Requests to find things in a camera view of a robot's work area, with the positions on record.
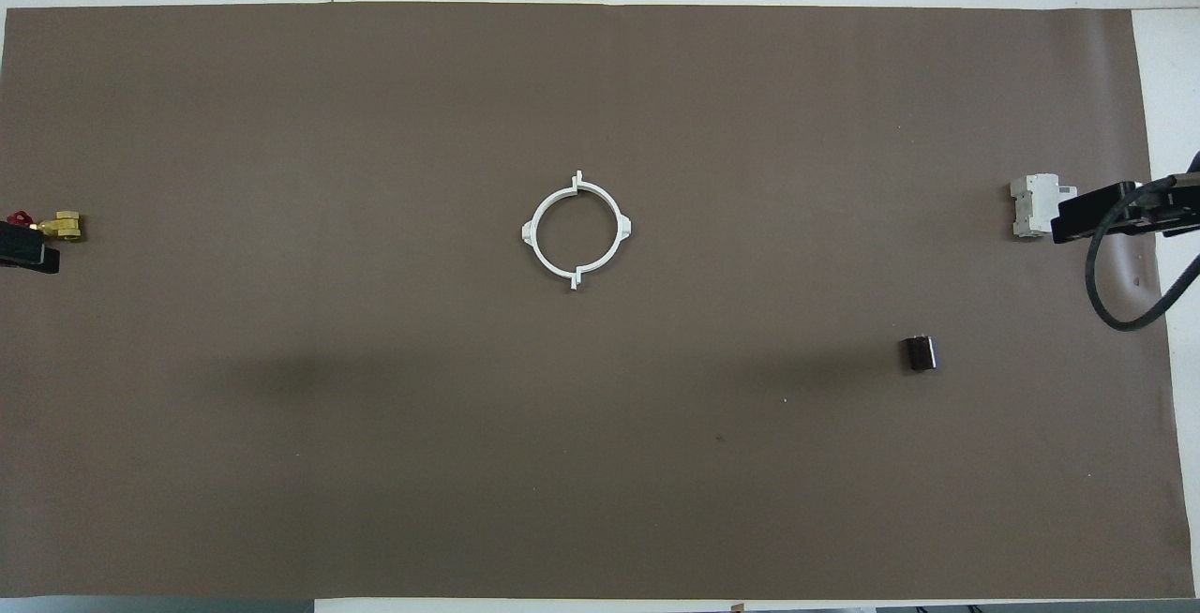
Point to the grey circuit breaker block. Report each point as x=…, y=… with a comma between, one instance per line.
x=1034, y=205

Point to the brown table mat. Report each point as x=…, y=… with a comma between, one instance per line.
x=600, y=463

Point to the dark brown small cylinder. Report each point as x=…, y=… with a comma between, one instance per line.
x=920, y=353

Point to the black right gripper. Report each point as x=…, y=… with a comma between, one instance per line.
x=1177, y=205

